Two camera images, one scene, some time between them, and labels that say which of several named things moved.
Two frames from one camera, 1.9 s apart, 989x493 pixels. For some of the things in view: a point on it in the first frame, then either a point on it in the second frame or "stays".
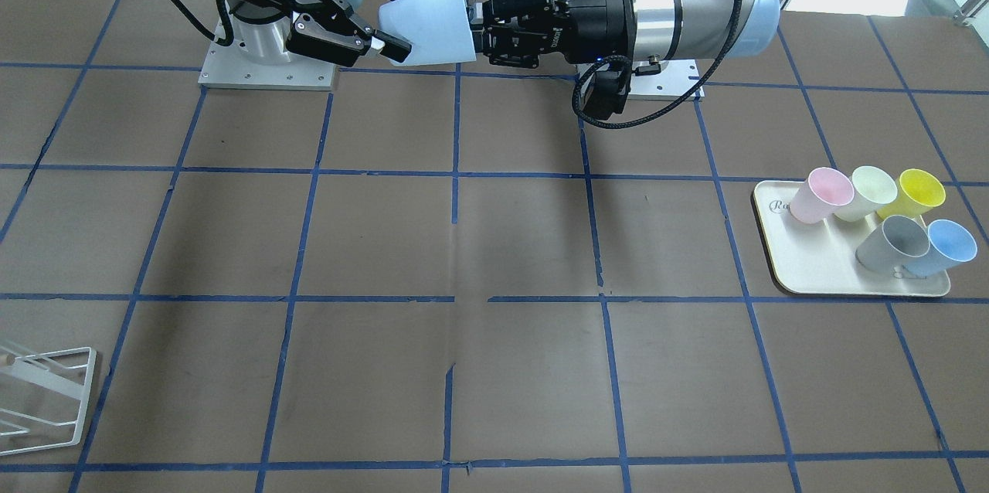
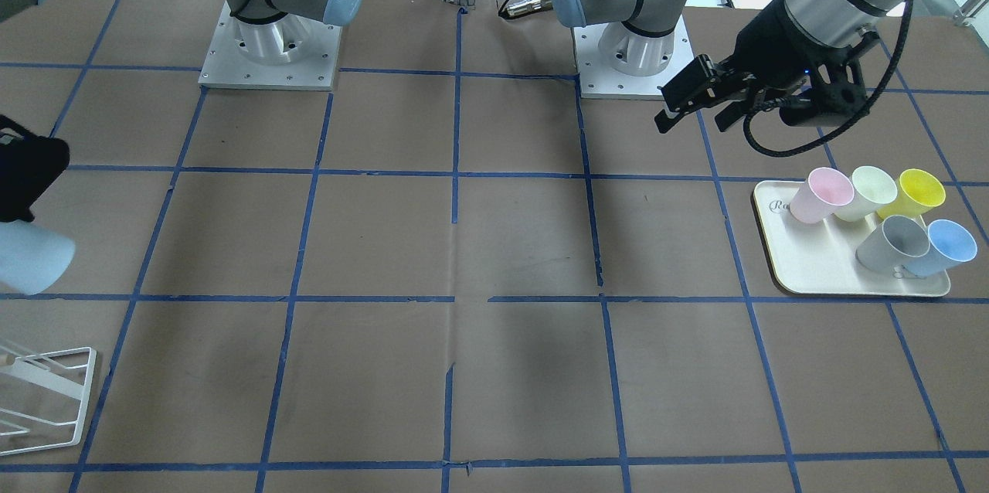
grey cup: [894, 243] stays
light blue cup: [436, 22] → [32, 259]
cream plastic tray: [819, 258] stays
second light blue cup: [949, 245] stays
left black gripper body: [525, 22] → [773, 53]
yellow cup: [917, 191] stays
